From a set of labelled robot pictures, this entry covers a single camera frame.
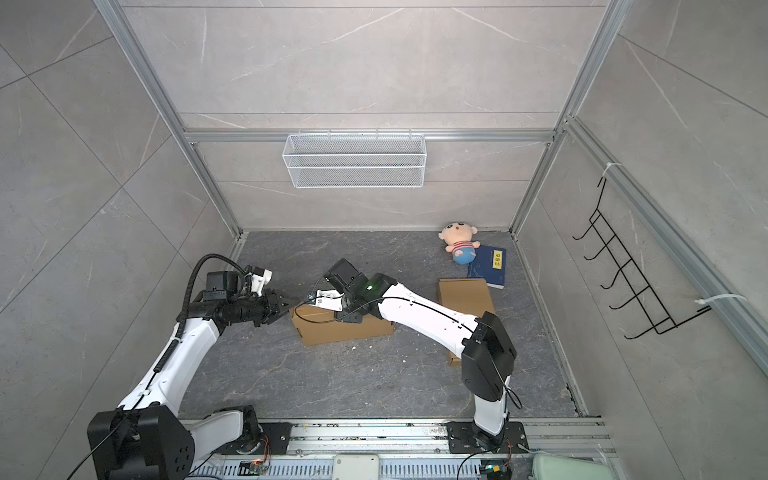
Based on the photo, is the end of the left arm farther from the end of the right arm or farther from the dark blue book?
the dark blue book

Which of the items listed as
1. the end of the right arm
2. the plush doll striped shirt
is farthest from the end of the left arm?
the plush doll striped shirt

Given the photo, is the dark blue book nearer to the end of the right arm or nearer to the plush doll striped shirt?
the plush doll striped shirt

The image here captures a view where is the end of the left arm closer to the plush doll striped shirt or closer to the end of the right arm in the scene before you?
the end of the right arm

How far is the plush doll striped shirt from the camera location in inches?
42.8

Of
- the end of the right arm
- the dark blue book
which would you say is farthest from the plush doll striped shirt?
the end of the right arm

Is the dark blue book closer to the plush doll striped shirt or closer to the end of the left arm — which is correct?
the plush doll striped shirt
